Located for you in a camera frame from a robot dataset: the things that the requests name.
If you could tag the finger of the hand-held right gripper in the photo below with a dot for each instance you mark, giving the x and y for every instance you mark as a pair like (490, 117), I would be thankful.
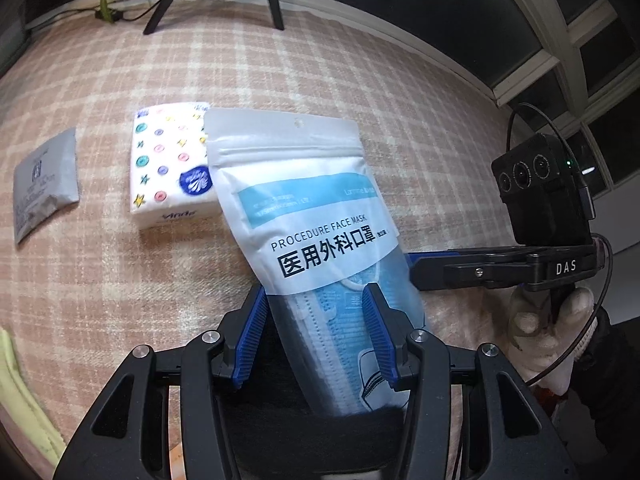
(470, 272)

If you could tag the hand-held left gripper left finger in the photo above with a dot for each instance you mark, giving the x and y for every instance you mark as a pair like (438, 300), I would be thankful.
(252, 332)

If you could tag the face mask pack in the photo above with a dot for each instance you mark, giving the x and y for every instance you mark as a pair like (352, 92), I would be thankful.
(310, 210)

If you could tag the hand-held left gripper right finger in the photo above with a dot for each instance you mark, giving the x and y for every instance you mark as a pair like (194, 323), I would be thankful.
(380, 332)

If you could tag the person's right forearm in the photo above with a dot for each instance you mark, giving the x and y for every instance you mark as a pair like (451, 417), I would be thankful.
(610, 375)

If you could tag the pale yellow cloth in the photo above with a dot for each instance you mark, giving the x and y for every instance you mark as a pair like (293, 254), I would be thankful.
(25, 390)

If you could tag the colourful print tissue pack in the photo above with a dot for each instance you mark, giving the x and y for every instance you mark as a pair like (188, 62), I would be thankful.
(165, 170)

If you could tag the grey wet wipe packet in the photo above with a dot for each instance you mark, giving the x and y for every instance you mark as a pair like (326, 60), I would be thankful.
(45, 185)

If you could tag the person's right hand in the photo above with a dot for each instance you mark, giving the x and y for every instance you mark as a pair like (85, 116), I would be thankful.
(540, 345)

